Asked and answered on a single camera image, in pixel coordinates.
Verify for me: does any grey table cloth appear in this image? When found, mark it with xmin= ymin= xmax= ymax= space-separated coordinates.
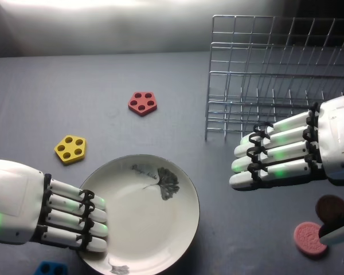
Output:
xmin=0 ymin=50 xmax=344 ymax=275

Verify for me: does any white backdrop curtain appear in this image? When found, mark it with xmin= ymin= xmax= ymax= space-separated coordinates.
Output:
xmin=0 ymin=0 xmax=344 ymax=60

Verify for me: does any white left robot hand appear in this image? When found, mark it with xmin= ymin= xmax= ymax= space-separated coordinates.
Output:
xmin=0 ymin=159 xmax=109 ymax=253

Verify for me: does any white plate with twin leaves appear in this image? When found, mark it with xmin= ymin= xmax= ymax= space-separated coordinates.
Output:
xmin=76 ymin=154 xmax=201 ymax=275

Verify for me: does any blue pentagon block with holes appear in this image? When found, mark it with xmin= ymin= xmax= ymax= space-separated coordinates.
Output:
xmin=33 ymin=261 xmax=69 ymax=275

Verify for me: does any wire dish rack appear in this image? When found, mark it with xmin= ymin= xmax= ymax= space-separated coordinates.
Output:
xmin=204 ymin=14 xmax=344 ymax=141

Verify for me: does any pink toy cookie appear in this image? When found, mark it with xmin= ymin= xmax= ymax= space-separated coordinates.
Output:
xmin=294 ymin=221 xmax=330 ymax=260

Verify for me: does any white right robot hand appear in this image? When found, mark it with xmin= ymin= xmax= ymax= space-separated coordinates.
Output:
xmin=228 ymin=93 xmax=344 ymax=248

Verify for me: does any red pentagon block with holes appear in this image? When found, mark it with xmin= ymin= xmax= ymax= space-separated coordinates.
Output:
xmin=127 ymin=91 xmax=158 ymax=117

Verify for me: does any brown toy cookie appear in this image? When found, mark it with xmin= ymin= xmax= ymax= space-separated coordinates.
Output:
xmin=316 ymin=194 xmax=344 ymax=227

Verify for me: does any yellow pentagon block with holes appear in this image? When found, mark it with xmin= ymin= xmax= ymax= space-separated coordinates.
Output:
xmin=53 ymin=135 xmax=87 ymax=166

